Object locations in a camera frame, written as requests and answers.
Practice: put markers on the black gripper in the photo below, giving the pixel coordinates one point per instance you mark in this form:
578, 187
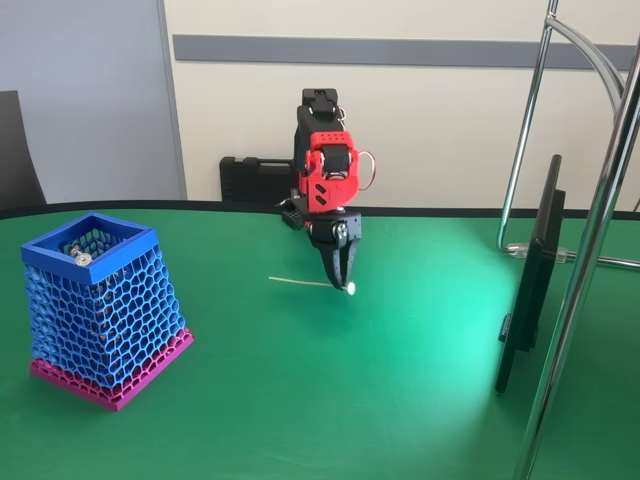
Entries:
327, 230

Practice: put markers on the white thin stick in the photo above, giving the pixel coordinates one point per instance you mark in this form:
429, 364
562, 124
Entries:
352, 288

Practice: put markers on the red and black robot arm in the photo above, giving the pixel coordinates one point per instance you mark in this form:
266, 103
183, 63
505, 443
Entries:
330, 190

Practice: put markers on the blue and pink lattice basket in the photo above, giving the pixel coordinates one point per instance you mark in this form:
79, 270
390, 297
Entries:
125, 320

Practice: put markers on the green table cloth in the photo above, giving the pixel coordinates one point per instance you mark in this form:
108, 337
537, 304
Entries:
320, 390

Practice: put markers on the black plastic tool case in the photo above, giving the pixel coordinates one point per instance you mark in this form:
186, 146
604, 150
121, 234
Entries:
240, 180

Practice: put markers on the clear plastic clip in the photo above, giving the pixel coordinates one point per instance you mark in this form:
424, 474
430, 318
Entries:
520, 251

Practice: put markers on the black monitor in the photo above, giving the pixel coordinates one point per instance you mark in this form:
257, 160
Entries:
535, 280

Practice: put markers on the chrome tube stand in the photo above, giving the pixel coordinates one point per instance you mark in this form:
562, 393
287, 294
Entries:
570, 310

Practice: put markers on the dark chair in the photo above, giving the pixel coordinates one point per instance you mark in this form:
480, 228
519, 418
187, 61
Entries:
17, 160

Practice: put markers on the grey wall rail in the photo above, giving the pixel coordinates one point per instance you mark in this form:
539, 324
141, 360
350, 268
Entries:
400, 50

